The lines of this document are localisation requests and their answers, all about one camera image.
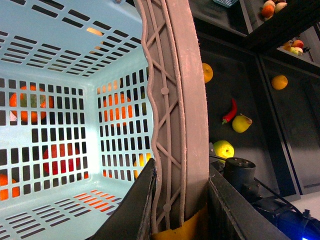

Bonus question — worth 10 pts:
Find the orange persimmon green calyx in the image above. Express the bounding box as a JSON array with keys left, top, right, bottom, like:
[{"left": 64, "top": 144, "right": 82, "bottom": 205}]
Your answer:
[{"left": 9, "top": 92, "right": 54, "bottom": 124}]

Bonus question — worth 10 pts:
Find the yellow green pear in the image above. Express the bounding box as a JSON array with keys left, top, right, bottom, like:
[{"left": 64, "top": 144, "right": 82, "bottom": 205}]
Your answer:
[{"left": 232, "top": 114, "right": 253, "bottom": 133}]

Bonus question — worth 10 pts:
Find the grey basket handle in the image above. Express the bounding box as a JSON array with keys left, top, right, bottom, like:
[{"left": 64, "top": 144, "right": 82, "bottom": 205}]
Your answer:
[{"left": 134, "top": 0, "right": 209, "bottom": 233}]

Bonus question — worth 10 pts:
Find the green apple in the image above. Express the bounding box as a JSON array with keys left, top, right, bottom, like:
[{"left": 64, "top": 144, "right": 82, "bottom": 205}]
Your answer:
[{"left": 213, "top": 140, "right": 235, "bottom": 164}]

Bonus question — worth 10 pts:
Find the black metal shelf frame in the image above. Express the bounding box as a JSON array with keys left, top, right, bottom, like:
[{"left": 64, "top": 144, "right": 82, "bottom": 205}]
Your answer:
[{"left": 189, "top": 0, "right": 320, "bottom": 200}]

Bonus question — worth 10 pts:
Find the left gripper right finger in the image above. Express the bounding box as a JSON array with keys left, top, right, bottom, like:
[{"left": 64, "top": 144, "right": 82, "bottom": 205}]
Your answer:
[{"left": 207, "top": 165, "right": 288, "bottom": 240}]

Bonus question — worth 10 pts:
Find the red chili pepper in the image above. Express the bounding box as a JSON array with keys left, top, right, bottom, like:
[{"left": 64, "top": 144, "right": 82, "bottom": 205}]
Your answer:
[{"left": 222, "top": 98, "right": 238, "bottom": 125}]

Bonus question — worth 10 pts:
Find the bumpy orange front left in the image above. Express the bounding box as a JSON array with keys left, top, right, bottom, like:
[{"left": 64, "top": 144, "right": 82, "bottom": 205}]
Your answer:
[{"left": 0, "top": 174, "right": 20, "bottom": 201}]

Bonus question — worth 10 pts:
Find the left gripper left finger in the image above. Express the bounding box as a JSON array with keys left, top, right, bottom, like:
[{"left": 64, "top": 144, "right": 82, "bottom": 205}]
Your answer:
[{"left": 91, "top": 158, "right": 157, "bottom": 240}]

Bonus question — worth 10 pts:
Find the large orange middle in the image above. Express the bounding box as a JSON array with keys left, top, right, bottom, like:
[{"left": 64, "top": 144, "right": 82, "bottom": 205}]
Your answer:
[{"left": 102, "top": 93, "right": 133, "bottom": 128}]

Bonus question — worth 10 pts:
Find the light blue shopping basket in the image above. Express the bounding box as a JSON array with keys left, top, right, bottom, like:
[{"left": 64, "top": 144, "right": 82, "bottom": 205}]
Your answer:
[{"left": 0, "top": 0, "right": 153, "bottom": 240}]

